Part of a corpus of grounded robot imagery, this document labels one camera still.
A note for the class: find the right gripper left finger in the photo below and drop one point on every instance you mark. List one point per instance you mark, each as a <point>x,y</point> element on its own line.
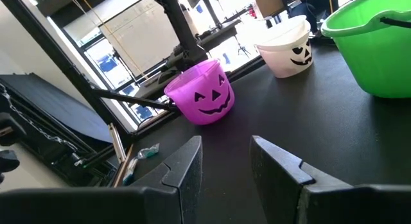
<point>144,204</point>

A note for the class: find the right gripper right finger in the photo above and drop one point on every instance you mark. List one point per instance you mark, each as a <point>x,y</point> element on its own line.
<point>305,201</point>

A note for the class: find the white blue Hershey's bar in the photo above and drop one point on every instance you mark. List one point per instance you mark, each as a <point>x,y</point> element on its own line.
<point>130,172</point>

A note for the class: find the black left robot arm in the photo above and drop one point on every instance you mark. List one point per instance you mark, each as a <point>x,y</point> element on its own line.
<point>178,22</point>

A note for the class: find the clear wrapper teal gummy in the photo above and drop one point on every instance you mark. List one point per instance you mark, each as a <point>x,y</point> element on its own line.
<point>147,152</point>

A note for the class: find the purple pumpkin bucket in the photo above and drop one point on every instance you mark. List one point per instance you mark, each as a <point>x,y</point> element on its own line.
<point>205,89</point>

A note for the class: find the white ghost bucket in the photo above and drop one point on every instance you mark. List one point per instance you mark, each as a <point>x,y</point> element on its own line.
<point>282,63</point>

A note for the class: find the green plastic bucket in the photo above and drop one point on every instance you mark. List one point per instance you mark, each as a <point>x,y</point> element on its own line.
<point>379,63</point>

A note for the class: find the black tripod stand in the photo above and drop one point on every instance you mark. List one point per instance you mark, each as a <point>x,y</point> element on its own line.
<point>242,49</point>

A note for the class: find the cardboard box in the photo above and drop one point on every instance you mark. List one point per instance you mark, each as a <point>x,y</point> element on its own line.
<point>269,4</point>

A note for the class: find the silver metal bracket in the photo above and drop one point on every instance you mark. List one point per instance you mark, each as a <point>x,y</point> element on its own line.
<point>117,145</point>

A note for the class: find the black aluminium rig frame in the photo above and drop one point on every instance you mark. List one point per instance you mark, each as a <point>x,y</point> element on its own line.
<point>64,63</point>

